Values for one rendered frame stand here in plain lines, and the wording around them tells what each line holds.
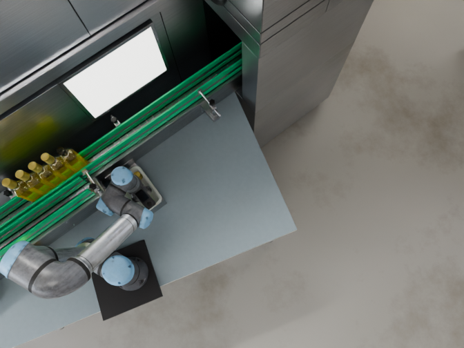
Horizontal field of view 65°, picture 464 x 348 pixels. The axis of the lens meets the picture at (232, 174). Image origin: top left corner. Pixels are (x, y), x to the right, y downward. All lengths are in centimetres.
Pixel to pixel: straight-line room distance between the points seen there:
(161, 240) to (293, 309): 110
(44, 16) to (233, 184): 105
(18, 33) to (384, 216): 230
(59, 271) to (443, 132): 264
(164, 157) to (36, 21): 87
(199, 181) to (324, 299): 120
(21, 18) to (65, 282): 80
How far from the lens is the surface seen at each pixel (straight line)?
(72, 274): 126
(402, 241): 274
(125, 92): 178
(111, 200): 150
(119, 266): 160
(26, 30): 138
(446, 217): 290
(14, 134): 166
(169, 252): 181
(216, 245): 178
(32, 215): 187
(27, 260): 129
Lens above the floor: 252
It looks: 74 degrees down
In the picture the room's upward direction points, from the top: 6 degrees counter-clockwise
